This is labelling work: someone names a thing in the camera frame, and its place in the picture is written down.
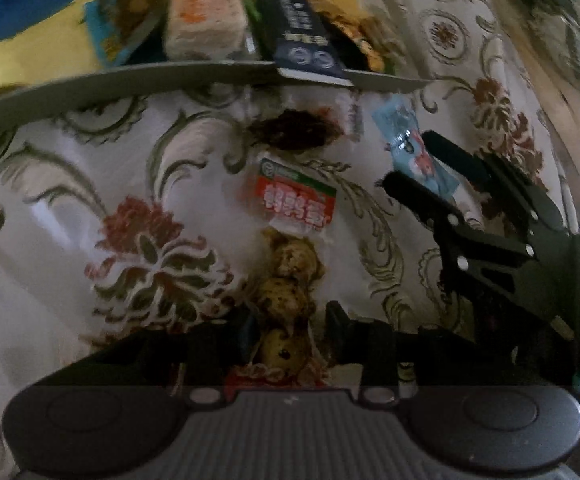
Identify floral printed blanket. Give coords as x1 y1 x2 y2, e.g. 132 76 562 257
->
0 0 580 480

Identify grey tray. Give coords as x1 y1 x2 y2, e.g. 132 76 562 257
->
0 0 433 133

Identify small red white packet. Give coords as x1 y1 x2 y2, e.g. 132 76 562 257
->
242 157 338 235

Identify light blue snack packet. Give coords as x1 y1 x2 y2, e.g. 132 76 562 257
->
372 95 463 201

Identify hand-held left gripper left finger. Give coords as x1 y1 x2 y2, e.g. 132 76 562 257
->
45 306 262 405

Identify clear nut packet blue ends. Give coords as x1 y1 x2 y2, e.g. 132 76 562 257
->
84 0 168 68

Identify yellow snack packet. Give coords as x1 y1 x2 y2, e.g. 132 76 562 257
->
295 0 401 73

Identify dark blue long snack packet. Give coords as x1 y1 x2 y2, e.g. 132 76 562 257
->
246 0 353 88

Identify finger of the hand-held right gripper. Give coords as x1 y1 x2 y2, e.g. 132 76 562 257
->
422 130 568 248
382 170 571 341

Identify clear bag of clothes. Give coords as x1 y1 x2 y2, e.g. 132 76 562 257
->
500 0 580 106

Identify orange white snack bar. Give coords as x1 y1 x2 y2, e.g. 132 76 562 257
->
162 0 250 60

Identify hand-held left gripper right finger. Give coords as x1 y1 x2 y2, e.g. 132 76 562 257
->
324 300 511 405

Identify clear pack of brown balls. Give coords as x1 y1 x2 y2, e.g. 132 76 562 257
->
225 227 328 388

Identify green creature painting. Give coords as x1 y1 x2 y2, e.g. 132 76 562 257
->
0 0 171 96

